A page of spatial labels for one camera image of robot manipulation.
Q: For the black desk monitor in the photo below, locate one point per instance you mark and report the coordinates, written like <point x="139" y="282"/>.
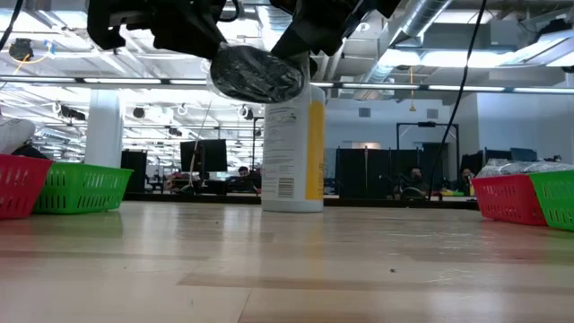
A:
<point x="524" y="154"/>
<point x="204" y="154"/>

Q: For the green plastic basket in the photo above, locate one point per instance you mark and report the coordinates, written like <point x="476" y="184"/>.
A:
<point x="85" y="188"/>
<point x="556" y="202"/>

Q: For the black aluminium rig frame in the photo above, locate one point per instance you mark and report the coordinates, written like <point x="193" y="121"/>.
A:
<point x="381" y="203"/>

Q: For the person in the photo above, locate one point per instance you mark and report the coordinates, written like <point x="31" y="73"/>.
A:
<point x="465" y="177"/>
<point x="244" y="171"/>
<point x="416" y="177"/>
<point x="31" y="152"/>

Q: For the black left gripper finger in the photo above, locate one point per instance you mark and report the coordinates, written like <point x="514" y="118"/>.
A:
<point x="211" y="42"/>

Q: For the silver ventilation duct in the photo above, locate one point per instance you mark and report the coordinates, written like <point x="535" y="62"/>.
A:
<point x="426" y="18"/>

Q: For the overhead light bar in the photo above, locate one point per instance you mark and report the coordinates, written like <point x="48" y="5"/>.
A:
<point x="403" y="87"/>

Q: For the white wipes canister yellow label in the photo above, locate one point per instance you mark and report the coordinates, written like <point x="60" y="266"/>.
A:
<point x="291" y="157"/>

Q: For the black partition wall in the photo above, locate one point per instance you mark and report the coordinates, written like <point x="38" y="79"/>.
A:
<point x="367" y="170"/>

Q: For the red plastic basket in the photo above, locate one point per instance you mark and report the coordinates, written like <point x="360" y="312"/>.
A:
<point x="22" y="188"/>
<point x="507" y="199"/>

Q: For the white pillar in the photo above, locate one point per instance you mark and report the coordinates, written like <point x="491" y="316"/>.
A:
<point x="104" y="130"/>

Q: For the black gantry stand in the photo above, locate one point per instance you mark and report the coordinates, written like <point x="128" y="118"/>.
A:
<point x="426" y="124"/>

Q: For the black cabinet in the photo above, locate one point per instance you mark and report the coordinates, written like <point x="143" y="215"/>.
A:
<point x="133" y="170"/>

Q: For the bagged black round pad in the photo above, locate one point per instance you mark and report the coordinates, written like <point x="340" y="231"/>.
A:
<point x="255" y="74"/>

